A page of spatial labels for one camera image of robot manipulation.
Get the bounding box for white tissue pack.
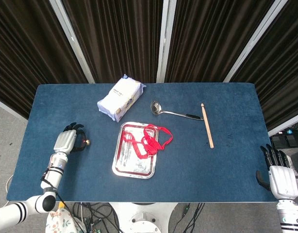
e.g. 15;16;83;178
97;74;147;123

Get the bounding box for dark pleated curtain panel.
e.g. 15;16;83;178
230;0;298;132
165;0;276;83
61;0;164;84
0;0;89;119

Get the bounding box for silver partition post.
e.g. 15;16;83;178
49;0;95;84
223;0;283;83
156;0;177;83

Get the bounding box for silver partition bottom rail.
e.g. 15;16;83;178
0;97;29;121
267;117;298;137

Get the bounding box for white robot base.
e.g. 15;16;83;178
107;202;176;233

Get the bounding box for red ribbon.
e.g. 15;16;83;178
122;124;174;160

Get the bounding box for wooden drumstick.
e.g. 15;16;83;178
200;103;215;149

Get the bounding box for rectangular stainless steel tray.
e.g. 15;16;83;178
112;121;159;180

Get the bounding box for blue felt table mat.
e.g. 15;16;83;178
6;82;279;203

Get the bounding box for left black-fingered white robot hand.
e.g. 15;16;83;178
53;122;88;155

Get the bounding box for right black-fingered white robot hand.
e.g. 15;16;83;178
255;143;298;201

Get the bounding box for black floor device green lights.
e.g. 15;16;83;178
270;128;298;149

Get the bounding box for white floor cable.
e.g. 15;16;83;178
5;174;14;194

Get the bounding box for steel ladle black handle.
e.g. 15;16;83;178
150;100;204;120

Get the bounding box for floral patterned cloth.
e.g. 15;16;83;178
45;208;86;233

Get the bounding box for black cable bundle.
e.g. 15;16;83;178
72;202;123;233
172;202;205;233

